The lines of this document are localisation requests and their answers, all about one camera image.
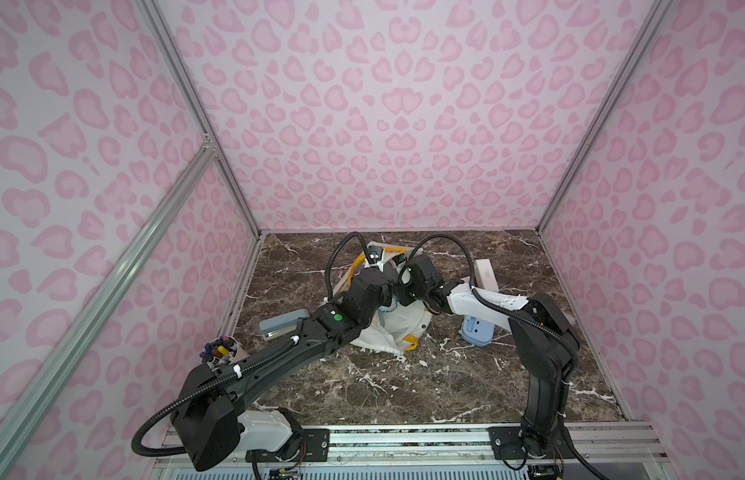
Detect white canvas bag yellow handles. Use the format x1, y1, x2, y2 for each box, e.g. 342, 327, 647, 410
330, 242, 433, 356

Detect white rectangular digital clock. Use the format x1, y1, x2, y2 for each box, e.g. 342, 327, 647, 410
475, 259, 500, 293

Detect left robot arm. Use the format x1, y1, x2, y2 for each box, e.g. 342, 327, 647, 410
170, 268, 395, 471

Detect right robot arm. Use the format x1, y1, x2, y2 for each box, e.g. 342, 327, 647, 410
397, 255, 580, 458

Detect grey stapler on table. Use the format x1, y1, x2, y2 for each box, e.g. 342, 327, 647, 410
258, 309, 310, 341

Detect coloured items left edge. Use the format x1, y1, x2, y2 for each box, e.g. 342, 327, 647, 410
200, 336, 250, 369

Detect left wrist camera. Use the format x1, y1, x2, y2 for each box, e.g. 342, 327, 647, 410
366, 245, 385, 265

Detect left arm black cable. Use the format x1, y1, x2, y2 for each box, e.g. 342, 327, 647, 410
130, 232, 374, 458

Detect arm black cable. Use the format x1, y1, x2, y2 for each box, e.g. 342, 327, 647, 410
401, 233, 614, 480
130, 232, 374, 458

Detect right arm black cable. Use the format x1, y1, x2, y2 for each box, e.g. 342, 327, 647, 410
401, 233, 614, 480

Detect left frame aluminium strut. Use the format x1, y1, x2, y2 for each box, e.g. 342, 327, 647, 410
0, 143, 216, 479

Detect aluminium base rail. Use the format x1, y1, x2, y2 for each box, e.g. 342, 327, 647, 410
148, 422, 680, 480

